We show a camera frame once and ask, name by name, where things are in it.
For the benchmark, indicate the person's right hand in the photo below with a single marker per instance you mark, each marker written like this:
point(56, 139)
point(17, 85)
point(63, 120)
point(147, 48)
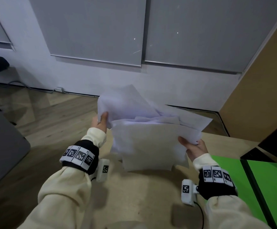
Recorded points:
point(197, 150)

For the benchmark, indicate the person's left hand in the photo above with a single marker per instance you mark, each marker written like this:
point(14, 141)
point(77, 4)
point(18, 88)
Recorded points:
point(99, 125)

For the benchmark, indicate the person's left thumb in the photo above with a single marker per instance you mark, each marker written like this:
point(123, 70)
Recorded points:
point(104, 117)

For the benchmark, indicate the person's right thumb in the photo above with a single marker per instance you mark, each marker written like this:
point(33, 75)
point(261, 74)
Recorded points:
point(184, 142)

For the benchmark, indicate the white paper sheet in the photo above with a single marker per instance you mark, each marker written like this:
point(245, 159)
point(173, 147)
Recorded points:
point(150, 145)
point(126, 104)
point(188, 120)

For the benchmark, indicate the person's right forearm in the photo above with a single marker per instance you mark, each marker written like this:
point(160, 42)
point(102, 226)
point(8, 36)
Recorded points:
point(229, 212)

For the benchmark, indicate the person's left forearm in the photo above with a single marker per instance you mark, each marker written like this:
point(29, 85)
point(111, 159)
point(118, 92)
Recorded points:
point(64, 195)

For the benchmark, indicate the black left wristband with markers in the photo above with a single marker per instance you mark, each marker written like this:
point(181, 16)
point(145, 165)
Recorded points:
point(80, 156)

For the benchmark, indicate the black wristband with markers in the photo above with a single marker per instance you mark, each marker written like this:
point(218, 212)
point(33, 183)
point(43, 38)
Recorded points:
point(216, 182)
point(80, 156)

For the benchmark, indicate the black right wristband with markers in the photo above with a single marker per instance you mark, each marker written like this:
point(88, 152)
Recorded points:
point(216, 182)

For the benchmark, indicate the white power adapter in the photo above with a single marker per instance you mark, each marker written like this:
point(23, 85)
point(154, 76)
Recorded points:
point(59, 89)

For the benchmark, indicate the light wooden cabinet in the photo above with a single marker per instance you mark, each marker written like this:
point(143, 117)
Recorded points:
point(262, 97)

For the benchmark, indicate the green mat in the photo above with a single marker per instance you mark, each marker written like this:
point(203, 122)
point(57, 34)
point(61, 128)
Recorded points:
point(272, 188)

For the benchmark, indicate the grey desk panel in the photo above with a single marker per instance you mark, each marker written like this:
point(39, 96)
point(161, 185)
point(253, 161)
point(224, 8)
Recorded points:
point(2, 145)

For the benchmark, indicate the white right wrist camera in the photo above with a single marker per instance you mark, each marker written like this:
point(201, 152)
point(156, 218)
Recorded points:
point(187, 191)

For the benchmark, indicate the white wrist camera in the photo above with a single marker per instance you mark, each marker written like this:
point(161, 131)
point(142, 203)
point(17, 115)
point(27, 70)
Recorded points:
point(187, 191)
point(103, 169)

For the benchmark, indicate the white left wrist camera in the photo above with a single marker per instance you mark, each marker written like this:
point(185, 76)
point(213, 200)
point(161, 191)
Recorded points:
point(103, 169)

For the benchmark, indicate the black frame bar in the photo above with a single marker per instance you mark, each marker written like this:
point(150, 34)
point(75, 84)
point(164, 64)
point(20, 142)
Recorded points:
point(257, 190)

